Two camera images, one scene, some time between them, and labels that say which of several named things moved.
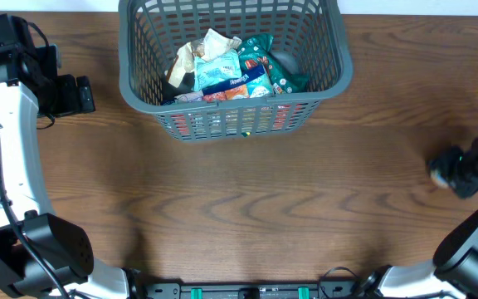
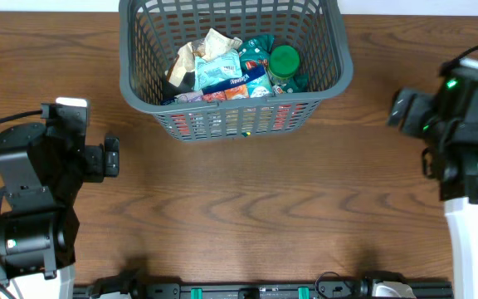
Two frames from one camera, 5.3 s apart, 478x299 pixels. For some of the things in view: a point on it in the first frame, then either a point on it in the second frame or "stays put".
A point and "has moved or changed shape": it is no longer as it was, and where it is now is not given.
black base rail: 254,291 stays put
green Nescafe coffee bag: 254,52 stays put
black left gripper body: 68,95 -> 109,157
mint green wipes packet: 215,70 stays put
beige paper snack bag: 212,41 stays put
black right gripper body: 446,169 -> 402,108
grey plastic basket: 153,32 stays put
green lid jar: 438,179 has moved or changed shape
